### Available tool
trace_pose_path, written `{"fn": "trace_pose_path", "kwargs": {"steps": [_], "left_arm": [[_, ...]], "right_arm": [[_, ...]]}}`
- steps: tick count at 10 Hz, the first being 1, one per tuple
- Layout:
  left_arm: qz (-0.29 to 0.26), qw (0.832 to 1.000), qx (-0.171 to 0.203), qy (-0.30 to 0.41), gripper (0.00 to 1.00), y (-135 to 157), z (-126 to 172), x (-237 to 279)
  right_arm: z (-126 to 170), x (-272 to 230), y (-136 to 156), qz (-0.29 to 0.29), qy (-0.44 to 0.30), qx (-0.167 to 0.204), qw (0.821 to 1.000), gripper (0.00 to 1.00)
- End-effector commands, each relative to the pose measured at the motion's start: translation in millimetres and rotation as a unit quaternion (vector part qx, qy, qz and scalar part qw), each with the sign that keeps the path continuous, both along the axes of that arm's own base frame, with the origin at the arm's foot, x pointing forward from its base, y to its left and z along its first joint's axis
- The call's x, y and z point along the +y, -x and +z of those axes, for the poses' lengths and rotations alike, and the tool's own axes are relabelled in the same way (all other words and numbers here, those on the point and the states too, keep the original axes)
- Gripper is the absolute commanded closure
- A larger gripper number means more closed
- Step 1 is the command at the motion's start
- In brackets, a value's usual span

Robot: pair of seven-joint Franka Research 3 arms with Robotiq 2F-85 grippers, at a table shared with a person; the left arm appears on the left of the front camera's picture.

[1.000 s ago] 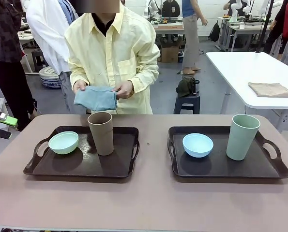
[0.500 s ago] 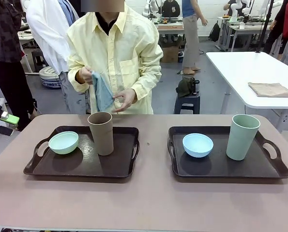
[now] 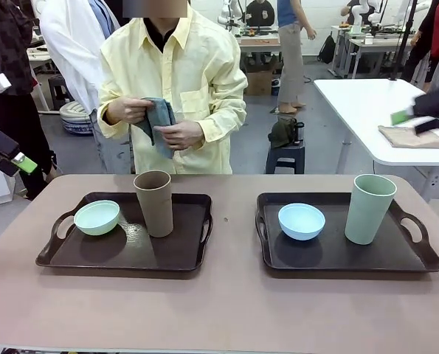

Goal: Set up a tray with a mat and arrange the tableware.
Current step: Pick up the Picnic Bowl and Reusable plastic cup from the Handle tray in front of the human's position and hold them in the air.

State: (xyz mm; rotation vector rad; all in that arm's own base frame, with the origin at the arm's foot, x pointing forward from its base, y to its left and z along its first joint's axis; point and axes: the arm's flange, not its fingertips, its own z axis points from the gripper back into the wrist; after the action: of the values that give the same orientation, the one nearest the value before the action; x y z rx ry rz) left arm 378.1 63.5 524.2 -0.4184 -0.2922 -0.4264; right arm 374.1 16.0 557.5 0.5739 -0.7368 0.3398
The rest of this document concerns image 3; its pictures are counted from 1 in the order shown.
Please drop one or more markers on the brown tall cup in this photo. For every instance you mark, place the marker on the brown tall cup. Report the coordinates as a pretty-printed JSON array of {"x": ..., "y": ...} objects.
[{"x": 156, "y": 206}]

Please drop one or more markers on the grey plastic stool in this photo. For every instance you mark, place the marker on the grey plastic stool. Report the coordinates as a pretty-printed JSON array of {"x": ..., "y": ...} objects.
[{"x": 283, "y": 164}]

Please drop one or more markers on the beige cloth mat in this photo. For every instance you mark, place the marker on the beige cloth mat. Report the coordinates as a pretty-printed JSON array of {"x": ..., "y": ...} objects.
[{"x": 407, "y": 139}]

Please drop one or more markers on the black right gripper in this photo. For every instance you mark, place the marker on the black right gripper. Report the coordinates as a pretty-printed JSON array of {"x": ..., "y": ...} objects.
[{"x": 437, "y": 103}]

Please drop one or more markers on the dark green bag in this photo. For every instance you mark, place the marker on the dark green bag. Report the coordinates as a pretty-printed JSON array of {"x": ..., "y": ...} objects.
[{"x": 282, "y": 132}]

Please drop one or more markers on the person in black clothes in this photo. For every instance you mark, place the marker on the person in black clothes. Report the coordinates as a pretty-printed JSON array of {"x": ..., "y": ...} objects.
[{"x": 422, "y": 51}]

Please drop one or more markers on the white table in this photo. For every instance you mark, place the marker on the white table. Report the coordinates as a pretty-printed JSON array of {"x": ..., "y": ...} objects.
[{"x": 352, "y": 103}]

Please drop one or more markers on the teal cloth mat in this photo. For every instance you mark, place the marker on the teal cloth mat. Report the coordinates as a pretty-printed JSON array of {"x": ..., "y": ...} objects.
[{"x": 162, "y": 118}]

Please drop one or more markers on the person's left hand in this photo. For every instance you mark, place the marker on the person's left hand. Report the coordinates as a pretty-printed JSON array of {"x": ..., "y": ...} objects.
[{"x": 182, "y": 134}]

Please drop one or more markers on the black backpack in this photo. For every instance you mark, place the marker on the black backpack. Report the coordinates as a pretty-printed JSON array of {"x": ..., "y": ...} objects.
[{"x": 327, "y": 49}]

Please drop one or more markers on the cardboard box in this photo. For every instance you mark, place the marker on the cardboard box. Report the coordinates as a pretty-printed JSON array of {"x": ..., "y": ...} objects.
[{"x": 259, "y": 83}]

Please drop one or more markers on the person's right hand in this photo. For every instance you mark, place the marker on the person's right hand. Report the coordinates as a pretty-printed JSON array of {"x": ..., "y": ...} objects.
[{"x": 128, "y": 110}]

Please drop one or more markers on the pale green tall cup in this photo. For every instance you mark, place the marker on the pale green tall cup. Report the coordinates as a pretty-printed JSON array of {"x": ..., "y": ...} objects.
[{"x": 368, "y": 214}]

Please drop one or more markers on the dark brown tray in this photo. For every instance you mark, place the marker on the dark brown tray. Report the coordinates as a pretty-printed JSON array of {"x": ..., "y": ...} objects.
[
  {"x": 333, "y": 254},
  {"x": 104, "y": 254}
]

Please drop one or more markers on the seated person in black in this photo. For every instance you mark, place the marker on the seated person in black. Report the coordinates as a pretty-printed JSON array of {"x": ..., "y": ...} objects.
[{"x": 259, "y": 13}]

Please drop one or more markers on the person in yellow shirt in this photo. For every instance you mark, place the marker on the person in yellow shirt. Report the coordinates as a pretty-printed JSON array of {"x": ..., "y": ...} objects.
[{"x": 189, "y": 73}]

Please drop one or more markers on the person's right forearm yellow sleeve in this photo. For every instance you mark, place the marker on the person's right forearm yellow sleeve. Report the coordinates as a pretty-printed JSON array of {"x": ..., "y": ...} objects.
[{"x": 110, "y": 129}]

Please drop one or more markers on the person in white coat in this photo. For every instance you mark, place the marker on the person in white coat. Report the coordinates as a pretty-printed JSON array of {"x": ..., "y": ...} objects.
[{"x": 71, "y": 48}]

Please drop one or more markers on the light blue bowl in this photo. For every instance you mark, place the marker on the light blue bowl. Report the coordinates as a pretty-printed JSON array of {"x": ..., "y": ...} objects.
[{"x": 302, "y": 223}]

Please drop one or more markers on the brown top background table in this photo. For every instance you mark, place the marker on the brown top background table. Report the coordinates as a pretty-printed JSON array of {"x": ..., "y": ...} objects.
[{"x": 259, "y": 44}]

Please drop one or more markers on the person's left forearm yellow sleeve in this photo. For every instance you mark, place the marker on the person's left forearm yellow sleeve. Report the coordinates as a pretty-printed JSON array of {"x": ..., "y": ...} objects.
[{"x": 224, "y": 121}]

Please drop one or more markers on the white background desk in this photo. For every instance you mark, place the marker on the white background desk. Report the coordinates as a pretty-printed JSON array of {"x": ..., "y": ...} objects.
[{"x": 370, "y": 42}]

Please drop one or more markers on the white round woven pouf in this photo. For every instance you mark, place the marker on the white round woven pouf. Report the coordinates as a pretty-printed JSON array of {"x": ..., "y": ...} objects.
[{"x": 75, "y": 119}]

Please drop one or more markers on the person in blue tank top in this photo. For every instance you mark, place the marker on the person in blue tank top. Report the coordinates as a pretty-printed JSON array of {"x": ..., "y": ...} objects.
[{"x": 291, "y": 55}]

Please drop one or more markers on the black tripod pole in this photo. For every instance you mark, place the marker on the black tripod pole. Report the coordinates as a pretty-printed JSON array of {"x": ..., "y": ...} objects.
[{"x": 407, "y": 33}]

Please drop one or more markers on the dark plastic stool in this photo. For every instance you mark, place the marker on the dark plastic stool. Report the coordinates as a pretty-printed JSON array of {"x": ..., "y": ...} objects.
[{"x": 60, "y": 92}]

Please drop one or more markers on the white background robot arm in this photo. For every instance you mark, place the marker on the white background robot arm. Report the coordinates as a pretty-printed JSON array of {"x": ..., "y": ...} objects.
[
  {"x": 228, "y": 13},
  {"x": 359, "y": 13}
]

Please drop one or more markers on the person in dark patterned top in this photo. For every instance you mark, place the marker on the person in dark patterned top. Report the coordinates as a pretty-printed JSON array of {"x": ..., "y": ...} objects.
[{"x": 5, "y": 44}]

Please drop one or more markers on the pale green bowl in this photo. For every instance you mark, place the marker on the pale green bowl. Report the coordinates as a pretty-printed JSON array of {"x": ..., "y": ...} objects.
[{"x": 95, "y": 219}]

